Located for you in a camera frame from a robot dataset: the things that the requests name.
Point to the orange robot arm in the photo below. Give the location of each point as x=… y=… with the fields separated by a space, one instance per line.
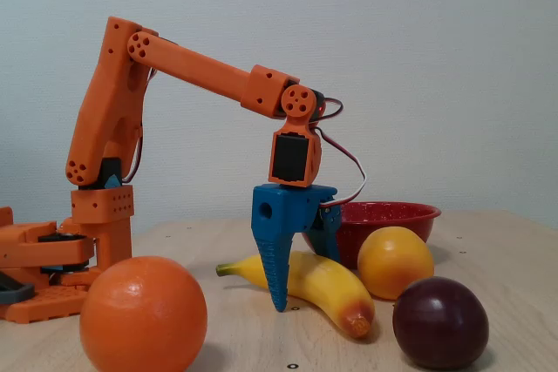
x=109 y=97

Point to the yellow-orange round fruit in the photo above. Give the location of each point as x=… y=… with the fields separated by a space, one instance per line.
x=394 y=263

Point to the grey table clamp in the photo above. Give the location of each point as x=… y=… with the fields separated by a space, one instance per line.
x=17 y=291

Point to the yellow toy banana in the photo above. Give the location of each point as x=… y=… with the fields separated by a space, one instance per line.
x=322 y=280

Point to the red speckled enamel bowl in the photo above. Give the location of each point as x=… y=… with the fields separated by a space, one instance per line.
x=392 y=215

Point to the dark purple plum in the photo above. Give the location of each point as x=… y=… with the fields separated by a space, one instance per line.
x=440 y=324

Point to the large orange fruit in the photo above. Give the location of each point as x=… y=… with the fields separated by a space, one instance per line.
x=144 y=315

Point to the orange robot base plate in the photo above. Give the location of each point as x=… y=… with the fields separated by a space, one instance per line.
x=43 y=302

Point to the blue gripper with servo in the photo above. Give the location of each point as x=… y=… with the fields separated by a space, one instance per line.
x=285 y=212

